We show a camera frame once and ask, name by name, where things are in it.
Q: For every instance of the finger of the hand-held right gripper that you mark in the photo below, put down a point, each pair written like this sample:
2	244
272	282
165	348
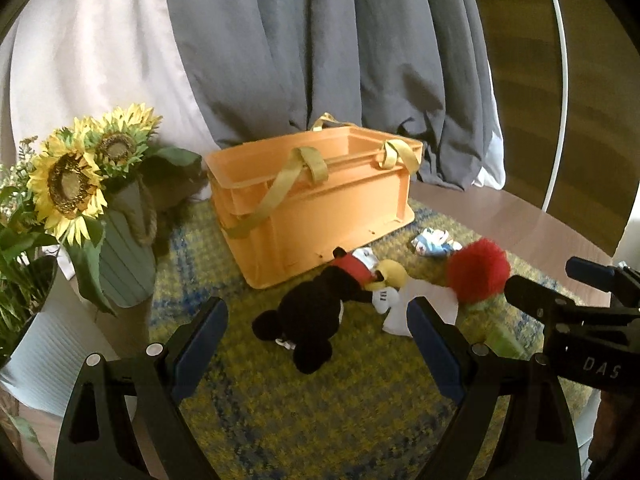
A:
535	295
590	272

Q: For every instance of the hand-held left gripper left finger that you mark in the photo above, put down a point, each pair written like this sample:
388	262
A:
200	350

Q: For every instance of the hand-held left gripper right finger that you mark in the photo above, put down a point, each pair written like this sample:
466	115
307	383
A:
435	350

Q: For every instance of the red pompom white plush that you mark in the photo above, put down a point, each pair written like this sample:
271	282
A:
430	300

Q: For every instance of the red fluffy plush ball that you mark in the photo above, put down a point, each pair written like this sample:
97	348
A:
477	270

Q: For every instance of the small blue white toy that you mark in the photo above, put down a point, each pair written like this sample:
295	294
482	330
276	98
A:
435	242

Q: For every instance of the black mouse plush toy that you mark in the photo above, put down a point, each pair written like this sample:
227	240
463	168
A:
320	305

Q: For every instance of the orange plastic crate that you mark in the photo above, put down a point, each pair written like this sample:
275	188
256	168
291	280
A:
310	210

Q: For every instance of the person's right forearm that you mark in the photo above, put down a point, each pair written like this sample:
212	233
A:
617	430

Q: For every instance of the green ribbed vase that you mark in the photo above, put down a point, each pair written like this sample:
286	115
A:
125	265

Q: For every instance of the yellow blue plaid mat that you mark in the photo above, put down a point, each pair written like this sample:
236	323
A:
310	410

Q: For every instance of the white ribbed vase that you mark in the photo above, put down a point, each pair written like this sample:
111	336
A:
50	350

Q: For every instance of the white hoop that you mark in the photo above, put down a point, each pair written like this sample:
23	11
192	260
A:
566	85

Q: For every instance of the green leafy plant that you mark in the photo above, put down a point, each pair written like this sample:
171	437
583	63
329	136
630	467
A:
20	270

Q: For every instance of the artificial sunflower bouquet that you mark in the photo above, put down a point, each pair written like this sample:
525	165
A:
67	185

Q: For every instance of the pale pink curtain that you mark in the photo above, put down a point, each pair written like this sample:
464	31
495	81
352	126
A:
100	50

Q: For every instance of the grey curtain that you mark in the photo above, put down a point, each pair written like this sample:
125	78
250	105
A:
325	50

